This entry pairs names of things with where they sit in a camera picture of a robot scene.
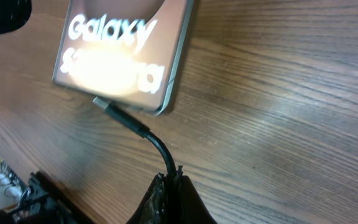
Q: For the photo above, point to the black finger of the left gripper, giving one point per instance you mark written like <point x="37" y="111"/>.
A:
<point x="14" y="14"/>

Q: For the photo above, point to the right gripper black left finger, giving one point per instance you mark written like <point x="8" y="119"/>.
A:
<point x="153" y="207"/>

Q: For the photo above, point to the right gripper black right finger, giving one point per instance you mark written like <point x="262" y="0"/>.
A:
<point x="185" y="203"/>

